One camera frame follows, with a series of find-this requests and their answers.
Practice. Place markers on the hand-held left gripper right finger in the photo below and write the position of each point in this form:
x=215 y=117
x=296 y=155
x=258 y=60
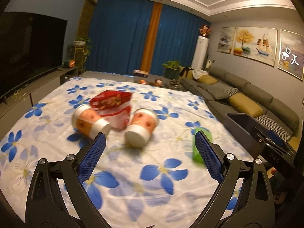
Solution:
x=209 y=158

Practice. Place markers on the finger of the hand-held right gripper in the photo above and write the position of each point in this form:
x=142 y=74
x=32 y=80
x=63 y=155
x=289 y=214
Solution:
x=275 y=138
x=275 y=156

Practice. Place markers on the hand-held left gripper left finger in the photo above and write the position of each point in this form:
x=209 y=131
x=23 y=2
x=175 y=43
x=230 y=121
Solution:
x=92 y=158

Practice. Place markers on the grey plastic bin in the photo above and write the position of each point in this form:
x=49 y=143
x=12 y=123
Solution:
x=239 y=128

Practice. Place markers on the orange white paper cup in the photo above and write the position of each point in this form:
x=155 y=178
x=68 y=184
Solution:
x=142 y=128
x=87 y=121

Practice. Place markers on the red white snack packet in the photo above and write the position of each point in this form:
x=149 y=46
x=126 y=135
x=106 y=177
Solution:
x=111 y=102

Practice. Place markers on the black white patterned cushion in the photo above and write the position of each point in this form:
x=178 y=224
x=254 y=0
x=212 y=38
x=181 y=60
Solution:
x=273 y=125
x=230 y=91

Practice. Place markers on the large yellow cushion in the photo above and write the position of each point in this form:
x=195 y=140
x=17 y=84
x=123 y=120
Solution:
x=245 y=104

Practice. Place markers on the grey sofa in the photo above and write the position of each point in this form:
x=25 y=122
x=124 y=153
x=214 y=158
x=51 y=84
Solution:
x=258 y=90

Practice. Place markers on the blue floral bed sheet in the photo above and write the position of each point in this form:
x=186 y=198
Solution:
x=142 y=194

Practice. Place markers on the flat grey cushion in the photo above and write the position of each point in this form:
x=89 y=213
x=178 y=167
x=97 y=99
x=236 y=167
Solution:
x=213 y=91

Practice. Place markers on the small yellow cushion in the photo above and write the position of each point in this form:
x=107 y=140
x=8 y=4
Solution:
x=207 y=79

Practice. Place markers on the dark coffee table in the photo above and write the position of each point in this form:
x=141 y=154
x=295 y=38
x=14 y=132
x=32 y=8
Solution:
x=173 y=84

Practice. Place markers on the white cloth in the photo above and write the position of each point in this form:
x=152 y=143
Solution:
x=199 y=73

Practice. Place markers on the painting with white characters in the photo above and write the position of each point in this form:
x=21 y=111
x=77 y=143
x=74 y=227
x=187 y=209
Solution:
x=291 y=54

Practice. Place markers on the grey television stand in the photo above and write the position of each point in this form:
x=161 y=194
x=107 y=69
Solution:
x=47 y=85

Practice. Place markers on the black garment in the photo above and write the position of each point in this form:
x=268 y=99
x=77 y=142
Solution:
x=186 y=72

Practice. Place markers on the white jug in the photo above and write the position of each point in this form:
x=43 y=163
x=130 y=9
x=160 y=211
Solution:
x=209 y=64

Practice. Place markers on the sailboat tree painting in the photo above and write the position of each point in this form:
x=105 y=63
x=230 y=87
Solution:
x=254 y=45

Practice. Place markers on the printed gift box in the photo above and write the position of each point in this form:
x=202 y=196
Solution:
x=140 y=74

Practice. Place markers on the green potted plant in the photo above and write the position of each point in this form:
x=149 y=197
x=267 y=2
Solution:
x=171 y=68

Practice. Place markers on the metal plant stand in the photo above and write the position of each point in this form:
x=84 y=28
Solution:
x=74 y=57

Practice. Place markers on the white standing air conditioner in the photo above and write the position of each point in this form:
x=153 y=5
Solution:
x=200 y=52

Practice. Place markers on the small grey landscape painting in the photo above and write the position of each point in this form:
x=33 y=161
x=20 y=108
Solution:
x=226 y=40

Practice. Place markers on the trailing potted plant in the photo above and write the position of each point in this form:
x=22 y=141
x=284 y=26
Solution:
x=82 y=42

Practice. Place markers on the black television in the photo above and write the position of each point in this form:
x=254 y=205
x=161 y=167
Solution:
x=30 y=52

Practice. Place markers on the blue curtain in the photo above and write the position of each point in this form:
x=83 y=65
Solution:
x=180 y=38
x=114 y=35

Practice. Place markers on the red gold flower decoration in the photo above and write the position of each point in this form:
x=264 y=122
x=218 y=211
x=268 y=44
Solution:
x=205 y=30

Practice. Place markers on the brown wooden panel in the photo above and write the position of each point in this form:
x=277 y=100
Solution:
x=86 y=28

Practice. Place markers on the orange curtain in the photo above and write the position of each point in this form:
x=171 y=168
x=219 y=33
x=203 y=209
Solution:
x=150 y=40

